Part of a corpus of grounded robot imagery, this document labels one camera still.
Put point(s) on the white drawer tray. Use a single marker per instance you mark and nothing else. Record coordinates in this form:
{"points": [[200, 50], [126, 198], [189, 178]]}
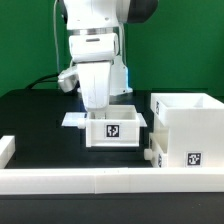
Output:
{"points": [[120, 128], [156, 153]]}

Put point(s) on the white drawer cabinet box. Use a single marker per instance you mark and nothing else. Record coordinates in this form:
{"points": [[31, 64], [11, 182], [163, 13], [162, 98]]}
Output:
{"points": [[195, 126]]}

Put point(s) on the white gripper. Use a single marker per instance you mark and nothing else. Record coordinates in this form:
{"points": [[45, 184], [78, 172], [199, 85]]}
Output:
{"points": [[93, 56]]}

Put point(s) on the white left rail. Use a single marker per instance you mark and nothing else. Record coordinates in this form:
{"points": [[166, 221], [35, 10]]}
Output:
{"points": [[7, 149]]}

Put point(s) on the white rail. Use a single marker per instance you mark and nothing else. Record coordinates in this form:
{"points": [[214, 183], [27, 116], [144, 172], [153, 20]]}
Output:
{"points": [[115, 180], [7, 149]]}

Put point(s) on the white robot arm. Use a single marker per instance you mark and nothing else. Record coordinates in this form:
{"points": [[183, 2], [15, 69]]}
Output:
{"points": [[92, 17]]}

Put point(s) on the marker tag sheet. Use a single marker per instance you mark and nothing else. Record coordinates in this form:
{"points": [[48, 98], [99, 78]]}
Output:
{"points": [[71, 119]]}

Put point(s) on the white front rail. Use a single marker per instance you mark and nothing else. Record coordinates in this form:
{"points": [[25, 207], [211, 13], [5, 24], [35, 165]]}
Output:
{"points": [[115, 180]]}

